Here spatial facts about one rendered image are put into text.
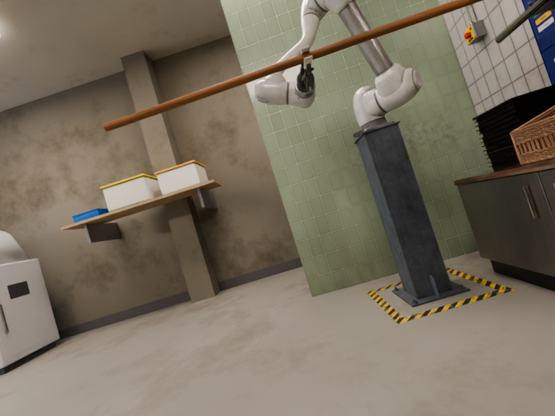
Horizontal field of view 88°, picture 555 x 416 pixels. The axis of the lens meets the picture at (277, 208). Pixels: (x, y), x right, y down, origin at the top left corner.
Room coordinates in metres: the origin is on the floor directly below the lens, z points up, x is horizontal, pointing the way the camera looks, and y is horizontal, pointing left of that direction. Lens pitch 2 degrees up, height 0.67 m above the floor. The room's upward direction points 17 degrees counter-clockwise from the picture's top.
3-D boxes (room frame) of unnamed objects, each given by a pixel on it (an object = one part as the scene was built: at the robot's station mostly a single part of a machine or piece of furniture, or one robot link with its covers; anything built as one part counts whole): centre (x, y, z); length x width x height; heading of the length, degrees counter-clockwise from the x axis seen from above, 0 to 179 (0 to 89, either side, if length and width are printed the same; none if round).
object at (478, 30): (1.86, -1.58, 1.46); 0.10 x 0.07 x 0.10; 175
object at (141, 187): (3.32, 1.54, 1.44); 0.52 x 0.43 x 0.29; 88
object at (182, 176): (3.30, 0.94, 1.43); 0.49 x 0.41 x 0.27; 88
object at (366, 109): (1.72, -0.71, 1.17); 0.18 x 0.16 x 0.22; 39
